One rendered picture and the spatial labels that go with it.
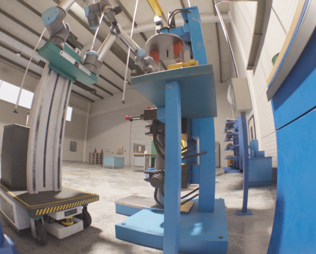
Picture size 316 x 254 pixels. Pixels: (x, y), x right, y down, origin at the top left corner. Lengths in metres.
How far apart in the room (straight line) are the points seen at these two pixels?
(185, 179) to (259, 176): 2.48
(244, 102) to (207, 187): 0.99
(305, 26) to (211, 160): 1.39
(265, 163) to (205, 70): 3.10
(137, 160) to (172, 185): 7.16
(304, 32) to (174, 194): 0.68
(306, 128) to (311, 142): 0.04
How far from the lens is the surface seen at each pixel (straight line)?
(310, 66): 0.39
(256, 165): 3.57
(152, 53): 2.31
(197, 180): 1.58
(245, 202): 1.94
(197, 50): 2.00
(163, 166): 1.65
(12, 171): 1.43
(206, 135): 1.57
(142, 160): 7.69
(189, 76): 0.72
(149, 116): 1.14
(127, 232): 1.27
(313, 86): 0.39
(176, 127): 0.67
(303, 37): 0.37
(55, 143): 1.47
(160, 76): 0.75
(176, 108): 0.70
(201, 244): 1.12
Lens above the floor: 0.65
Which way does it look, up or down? 12 degrees up
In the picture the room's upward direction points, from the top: 1 degrees clockwise
